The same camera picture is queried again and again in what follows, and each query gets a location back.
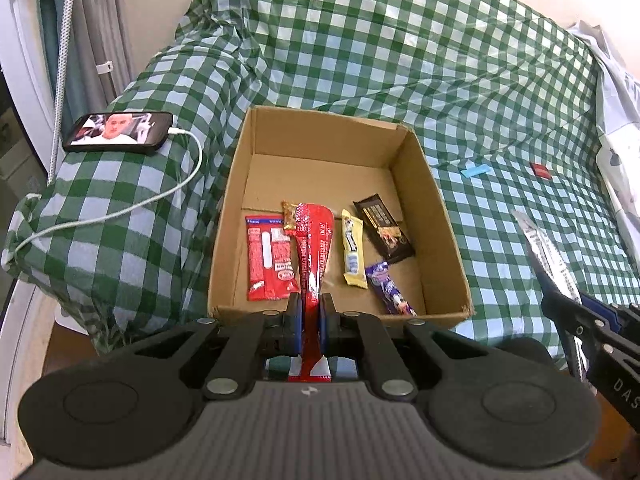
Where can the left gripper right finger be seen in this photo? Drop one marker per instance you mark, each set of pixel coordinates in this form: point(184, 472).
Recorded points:
point(363, 338)

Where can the yellow snack bar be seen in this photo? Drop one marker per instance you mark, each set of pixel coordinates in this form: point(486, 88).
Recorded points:
point(352, 236)

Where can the green checkered sofa cover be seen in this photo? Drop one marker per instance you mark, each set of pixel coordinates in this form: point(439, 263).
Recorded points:
point(124, 241)

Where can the large red snack packet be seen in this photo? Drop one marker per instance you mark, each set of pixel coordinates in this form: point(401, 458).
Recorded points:
point(271, 274)

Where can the silver stick sachet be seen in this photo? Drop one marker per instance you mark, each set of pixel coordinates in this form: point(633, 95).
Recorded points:
point(553, 274)

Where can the dark brown cracker packet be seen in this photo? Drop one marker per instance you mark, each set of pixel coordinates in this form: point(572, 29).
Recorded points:
point(385, 233)

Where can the white patterned cloth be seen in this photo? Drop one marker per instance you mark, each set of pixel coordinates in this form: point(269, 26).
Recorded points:
point(617, 119)

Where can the black smartphone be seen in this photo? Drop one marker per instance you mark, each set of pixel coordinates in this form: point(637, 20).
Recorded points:
point(135, 132)

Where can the red stick sachet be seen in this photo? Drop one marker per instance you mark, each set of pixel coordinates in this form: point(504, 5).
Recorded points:
point(313, 239)

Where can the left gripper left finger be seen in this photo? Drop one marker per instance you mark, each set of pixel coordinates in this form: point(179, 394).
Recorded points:
point(248, 344)

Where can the white door frame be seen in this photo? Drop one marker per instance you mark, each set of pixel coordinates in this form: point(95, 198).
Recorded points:
point(26, 74)

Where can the purple cow candy packet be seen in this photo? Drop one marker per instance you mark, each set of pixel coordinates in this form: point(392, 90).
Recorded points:
point(378, 276)

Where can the grey curtain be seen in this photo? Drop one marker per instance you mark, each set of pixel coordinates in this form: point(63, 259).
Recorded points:
point(103, 42)

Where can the small red square packet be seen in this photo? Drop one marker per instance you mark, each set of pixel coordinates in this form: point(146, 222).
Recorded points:
point(541, 171)

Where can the blue stick sachet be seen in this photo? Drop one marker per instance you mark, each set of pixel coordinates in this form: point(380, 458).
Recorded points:
point(476, 171)

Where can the cardboard box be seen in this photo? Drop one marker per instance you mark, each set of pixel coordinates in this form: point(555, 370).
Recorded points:
point(304, 156)

